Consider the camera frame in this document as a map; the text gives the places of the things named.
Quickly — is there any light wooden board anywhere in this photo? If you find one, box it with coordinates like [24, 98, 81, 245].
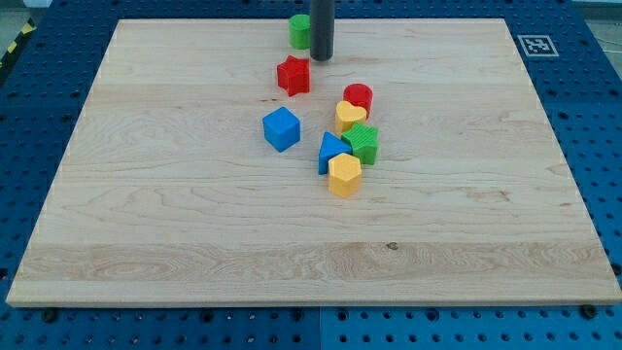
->
[7, 18, 621, 307]

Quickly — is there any blue wooden cube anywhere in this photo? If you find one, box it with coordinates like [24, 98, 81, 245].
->
[262, 107, 301, 152]

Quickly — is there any red wooden cylinder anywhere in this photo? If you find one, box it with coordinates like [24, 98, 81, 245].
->
[343, 83, 373, 118]

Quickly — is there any white fiducial marker tag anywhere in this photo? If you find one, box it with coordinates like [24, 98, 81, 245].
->
[517, 34, 559, 57]

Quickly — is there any yellow black hazard tape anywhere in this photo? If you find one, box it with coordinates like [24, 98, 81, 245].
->
[1, 17, 37, 70]

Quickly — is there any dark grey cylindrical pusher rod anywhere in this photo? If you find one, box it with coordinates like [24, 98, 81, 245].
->
[309, 0, 335, 61]

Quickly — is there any green wooden cylinder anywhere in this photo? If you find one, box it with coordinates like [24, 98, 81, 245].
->
[288, 14, 310, 50]

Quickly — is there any red wooden star block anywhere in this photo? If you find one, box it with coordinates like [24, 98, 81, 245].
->
[276, 55, 310, 96]

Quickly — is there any yellow wooden hexagon block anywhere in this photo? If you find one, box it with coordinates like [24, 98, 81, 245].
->
[328, 153, 362, 197]

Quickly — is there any blue wooden triangle block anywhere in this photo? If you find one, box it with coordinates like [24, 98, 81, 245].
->
[318, 132, 352, 175]

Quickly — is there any green wooden star block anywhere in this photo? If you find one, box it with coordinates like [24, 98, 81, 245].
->
[340, 122, 379, 165]

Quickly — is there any yellow wooden heart block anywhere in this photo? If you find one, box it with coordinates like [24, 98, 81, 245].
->
[334, 100, 367, 136]

